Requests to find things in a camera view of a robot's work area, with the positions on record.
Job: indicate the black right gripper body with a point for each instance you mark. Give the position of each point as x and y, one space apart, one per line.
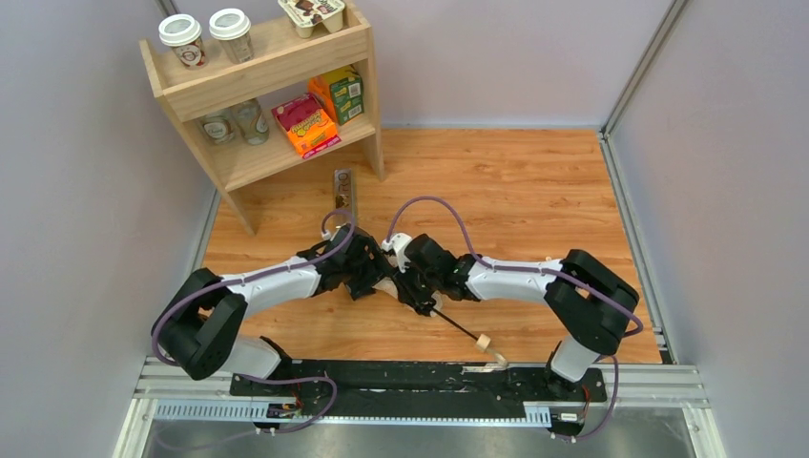
413 288

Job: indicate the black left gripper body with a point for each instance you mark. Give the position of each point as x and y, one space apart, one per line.
364 272

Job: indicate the beige umbrella with black shaft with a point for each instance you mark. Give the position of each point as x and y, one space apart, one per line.
483 342

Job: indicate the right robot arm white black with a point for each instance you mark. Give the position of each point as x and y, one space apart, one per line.
594 305

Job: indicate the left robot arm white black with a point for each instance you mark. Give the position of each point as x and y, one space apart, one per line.
199 330

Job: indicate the orange pink snack box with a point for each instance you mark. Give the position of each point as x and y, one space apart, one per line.
307 125

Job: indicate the green orange carton box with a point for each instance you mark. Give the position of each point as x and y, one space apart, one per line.
340 92

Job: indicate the clear glass jar right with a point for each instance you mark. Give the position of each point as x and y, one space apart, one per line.
250 119

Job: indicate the clear glass jar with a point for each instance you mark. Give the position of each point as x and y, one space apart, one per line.
250 119
219 127

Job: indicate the clear glass jar left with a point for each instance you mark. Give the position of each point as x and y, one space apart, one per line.
219 127

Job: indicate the wooden two-tier shelf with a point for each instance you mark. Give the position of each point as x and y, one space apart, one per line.
283 64

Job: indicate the pudding cup multipack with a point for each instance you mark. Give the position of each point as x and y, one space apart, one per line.
307 15

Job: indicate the paper cup grey sleeve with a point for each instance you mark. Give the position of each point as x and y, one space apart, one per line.
231 28

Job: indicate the paper cup red logo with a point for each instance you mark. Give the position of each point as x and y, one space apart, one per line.
182 34

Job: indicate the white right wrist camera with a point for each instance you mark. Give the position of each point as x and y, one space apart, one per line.
394 250

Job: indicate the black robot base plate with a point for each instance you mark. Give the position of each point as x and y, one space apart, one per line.
419 386

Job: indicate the aluminium slotted cable rail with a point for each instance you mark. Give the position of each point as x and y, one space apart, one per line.
266 412

